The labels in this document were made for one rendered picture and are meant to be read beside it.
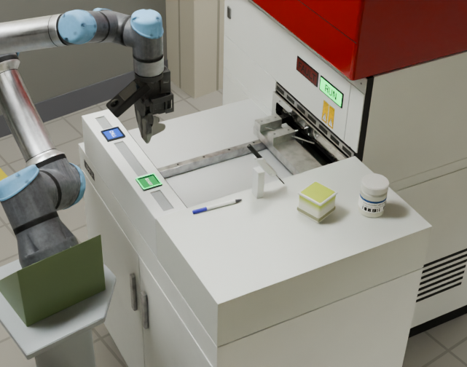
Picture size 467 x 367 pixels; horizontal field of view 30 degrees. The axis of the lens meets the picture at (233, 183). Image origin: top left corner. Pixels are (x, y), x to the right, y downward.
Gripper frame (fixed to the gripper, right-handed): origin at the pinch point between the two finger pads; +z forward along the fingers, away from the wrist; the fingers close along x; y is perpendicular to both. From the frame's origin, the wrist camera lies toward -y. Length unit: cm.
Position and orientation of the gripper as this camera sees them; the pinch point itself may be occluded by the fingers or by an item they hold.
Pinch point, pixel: (143, 139)
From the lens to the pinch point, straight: 226.6
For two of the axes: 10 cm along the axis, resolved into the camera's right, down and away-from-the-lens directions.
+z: -0.3, 8.0, 6.0
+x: -4.7, -5.4, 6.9
